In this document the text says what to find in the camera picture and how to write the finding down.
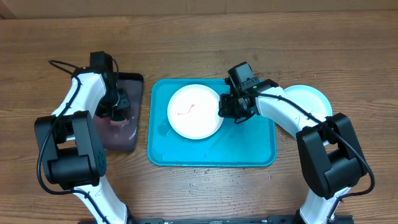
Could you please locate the teal plastic serving tray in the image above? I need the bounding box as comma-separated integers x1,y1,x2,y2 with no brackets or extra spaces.
147,78,277,167

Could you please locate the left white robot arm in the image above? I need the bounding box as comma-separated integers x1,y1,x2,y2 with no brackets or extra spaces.
34,72,135,223

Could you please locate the green and pink sponge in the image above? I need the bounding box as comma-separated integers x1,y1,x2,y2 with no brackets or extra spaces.
110,119,128,126

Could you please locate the light blue plate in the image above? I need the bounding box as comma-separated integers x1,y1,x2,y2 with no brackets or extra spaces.
284,85,333,116

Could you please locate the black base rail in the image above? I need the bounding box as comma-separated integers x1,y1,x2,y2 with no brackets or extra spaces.
137,215,302,224

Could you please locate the black tray with water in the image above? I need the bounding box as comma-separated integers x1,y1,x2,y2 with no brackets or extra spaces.
93,72,144,152

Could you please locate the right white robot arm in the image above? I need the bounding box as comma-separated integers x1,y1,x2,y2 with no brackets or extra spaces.
218,78,373,223

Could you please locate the white plate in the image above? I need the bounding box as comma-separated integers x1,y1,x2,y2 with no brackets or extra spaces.
167,84,223,140

